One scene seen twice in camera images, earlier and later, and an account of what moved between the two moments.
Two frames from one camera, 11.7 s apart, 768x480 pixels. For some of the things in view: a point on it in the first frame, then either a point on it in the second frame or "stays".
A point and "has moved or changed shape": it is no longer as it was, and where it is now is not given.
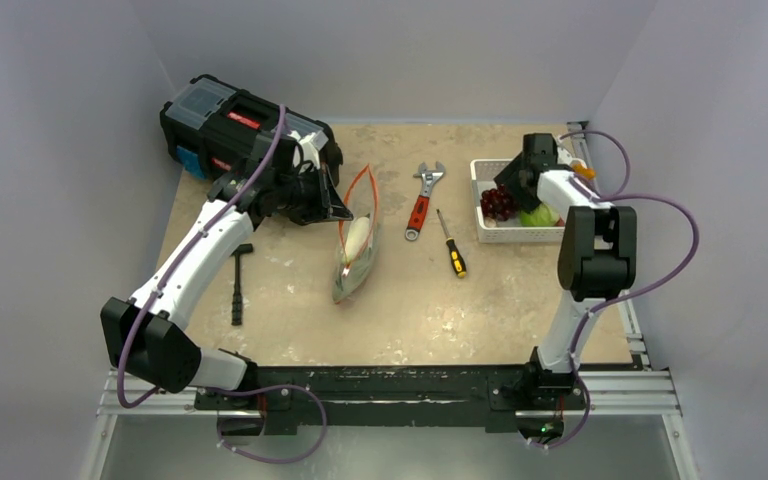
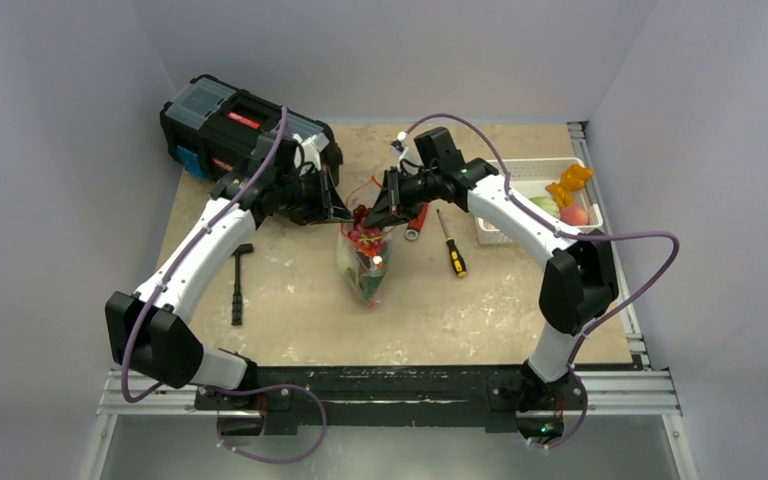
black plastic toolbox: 211,124 stays
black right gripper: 513,183 -> 393,192
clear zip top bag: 359,236 has moved or changed shape
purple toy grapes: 497,202 has moved or changed shape
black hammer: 237,296 stays
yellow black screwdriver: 458,264 stays
